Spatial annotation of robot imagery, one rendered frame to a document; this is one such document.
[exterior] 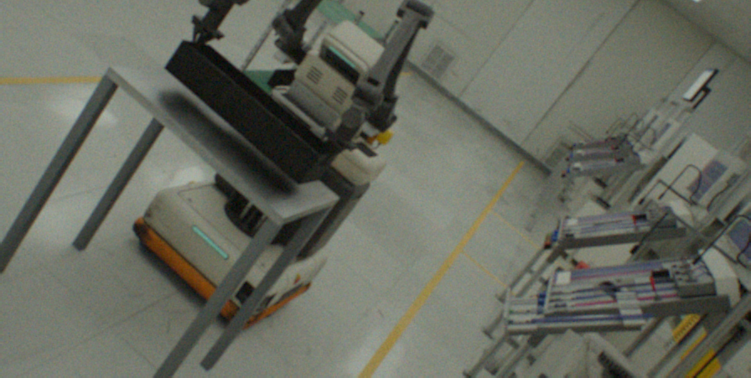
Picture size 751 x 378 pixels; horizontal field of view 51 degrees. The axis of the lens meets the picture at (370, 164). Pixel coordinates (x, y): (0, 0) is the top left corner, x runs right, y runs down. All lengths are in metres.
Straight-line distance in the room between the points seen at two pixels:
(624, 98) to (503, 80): 1.77
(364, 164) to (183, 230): 0.75
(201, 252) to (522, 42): 9.42
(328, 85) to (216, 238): 0.74
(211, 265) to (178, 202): 0.28
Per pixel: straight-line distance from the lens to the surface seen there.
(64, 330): 2.72
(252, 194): 2.21
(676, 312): 3.36
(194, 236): 3.11
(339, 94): 2.88
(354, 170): 3.15
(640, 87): 12.04
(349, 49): 2.81
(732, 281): 3.38
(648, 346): 4.94
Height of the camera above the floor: 1.61
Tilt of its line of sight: 15 degrees down
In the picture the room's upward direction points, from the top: 37 degrees clockwise
